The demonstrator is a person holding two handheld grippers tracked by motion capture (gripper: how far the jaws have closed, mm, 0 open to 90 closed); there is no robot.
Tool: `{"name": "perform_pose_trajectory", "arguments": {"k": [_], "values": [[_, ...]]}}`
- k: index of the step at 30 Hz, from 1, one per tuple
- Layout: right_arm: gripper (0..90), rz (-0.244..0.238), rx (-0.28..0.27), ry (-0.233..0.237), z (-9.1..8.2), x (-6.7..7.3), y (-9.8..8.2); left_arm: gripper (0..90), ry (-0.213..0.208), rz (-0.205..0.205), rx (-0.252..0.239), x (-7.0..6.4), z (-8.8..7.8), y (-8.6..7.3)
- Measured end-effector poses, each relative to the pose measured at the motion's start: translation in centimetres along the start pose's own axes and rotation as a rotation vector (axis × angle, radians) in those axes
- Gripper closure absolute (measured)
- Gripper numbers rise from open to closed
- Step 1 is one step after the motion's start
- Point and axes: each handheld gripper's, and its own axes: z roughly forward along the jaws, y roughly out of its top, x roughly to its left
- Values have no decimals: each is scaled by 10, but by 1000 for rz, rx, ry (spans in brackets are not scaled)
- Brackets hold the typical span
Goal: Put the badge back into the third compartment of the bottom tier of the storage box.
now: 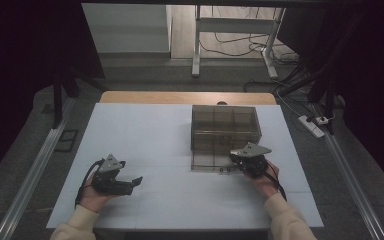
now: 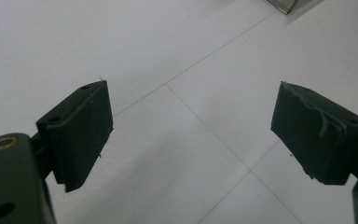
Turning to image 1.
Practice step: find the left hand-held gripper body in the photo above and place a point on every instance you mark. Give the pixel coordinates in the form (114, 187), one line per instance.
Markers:
(108, 176)

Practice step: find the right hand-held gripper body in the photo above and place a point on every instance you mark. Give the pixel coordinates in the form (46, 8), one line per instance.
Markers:
(251, 158)

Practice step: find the tinted plastic drawer box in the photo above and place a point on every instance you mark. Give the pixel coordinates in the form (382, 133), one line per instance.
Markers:
(225, 128)

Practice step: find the person's left hand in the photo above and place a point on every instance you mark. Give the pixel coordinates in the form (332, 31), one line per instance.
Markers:
(93, 198)

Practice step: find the person's right hand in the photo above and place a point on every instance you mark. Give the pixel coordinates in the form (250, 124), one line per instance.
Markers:
(266, 183)

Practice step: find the white foam board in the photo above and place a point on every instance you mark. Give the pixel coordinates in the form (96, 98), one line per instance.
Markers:
(166, 140)

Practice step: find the white power strip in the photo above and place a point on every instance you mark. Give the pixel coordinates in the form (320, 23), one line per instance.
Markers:
(310, 126)

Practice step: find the white plug adapter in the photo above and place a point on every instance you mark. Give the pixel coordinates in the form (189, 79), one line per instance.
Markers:
(322, 120)

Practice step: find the wooden table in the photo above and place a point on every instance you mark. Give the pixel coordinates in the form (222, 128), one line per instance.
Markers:
(166, 97)

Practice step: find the black metal stand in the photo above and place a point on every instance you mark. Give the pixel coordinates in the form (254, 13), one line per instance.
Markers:
(328, 90)
(58, 100)

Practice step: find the dark curtain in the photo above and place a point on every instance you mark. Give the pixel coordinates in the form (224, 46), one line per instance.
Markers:
(373, 83)
(16, 83)

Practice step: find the white cabinet panel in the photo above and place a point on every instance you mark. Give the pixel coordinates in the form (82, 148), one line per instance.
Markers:
(126, 28)

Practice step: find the aluminium floor rail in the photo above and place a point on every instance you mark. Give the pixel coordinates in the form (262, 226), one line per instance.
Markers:
(353, 180)
(30, 181)

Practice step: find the white metal desk frame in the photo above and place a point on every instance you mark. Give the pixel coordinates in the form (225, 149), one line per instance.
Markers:
(233, 25)

